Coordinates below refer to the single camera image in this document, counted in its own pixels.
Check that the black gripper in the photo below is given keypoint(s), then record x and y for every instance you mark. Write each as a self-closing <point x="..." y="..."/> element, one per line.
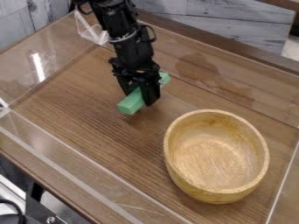
<point x="135" y="68"/>

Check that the green rectangular block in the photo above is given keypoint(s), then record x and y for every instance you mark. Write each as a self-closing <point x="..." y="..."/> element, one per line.
<point x="131" y="104"/>

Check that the light wooden bowl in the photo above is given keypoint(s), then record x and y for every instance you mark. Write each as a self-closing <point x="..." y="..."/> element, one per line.
<point x="217" y="155"/>

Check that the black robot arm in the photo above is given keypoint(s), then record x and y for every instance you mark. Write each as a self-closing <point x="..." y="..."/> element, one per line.
<point x="118" y="18"/>

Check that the clear acrylic corner bracket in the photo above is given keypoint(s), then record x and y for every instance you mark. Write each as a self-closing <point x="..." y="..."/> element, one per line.
<point x="90" y="32"/>

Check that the clear acrylic tray wall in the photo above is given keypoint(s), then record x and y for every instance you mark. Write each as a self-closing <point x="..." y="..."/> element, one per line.
<point x="105" y="198"/>

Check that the black table leg frame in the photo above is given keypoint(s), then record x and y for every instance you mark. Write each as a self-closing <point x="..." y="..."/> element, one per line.
<point x="46" y="208"/>

